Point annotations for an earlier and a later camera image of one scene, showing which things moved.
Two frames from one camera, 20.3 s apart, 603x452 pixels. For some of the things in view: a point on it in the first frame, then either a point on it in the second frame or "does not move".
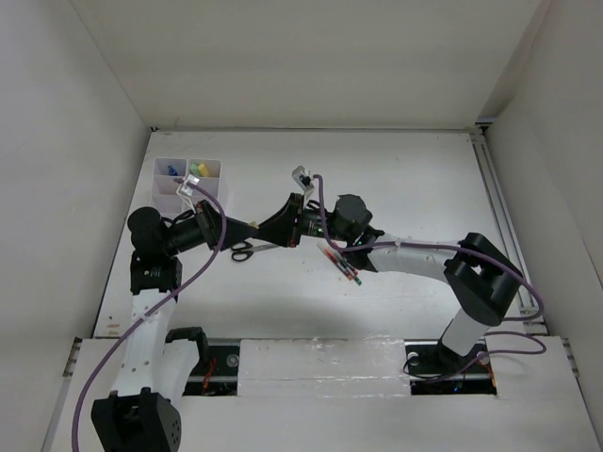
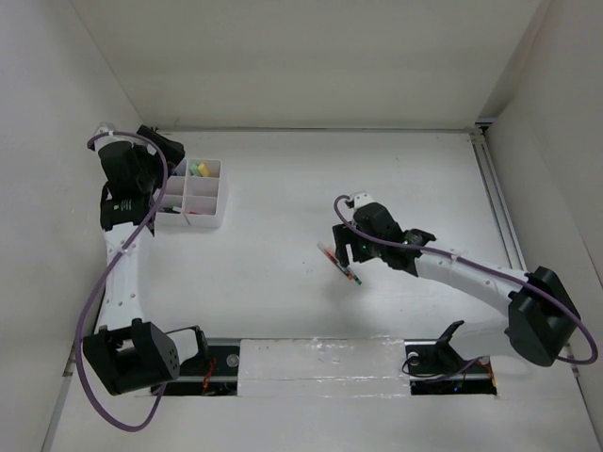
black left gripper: [208, 223] → [173, 151]
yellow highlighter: [203, 169] does not move
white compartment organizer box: [164, 194] does not move
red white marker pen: [335, 260] does not move
